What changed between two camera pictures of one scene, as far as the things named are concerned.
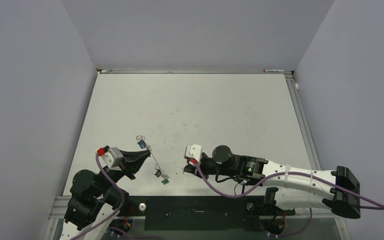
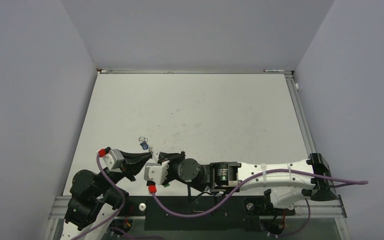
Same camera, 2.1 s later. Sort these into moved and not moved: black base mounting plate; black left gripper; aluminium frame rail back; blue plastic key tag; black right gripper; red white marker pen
Moved: blue plastic key tag; black right gripper
Not moved: aluminium frame rail back; black base mounting plate; red white marker pen; black left gripper
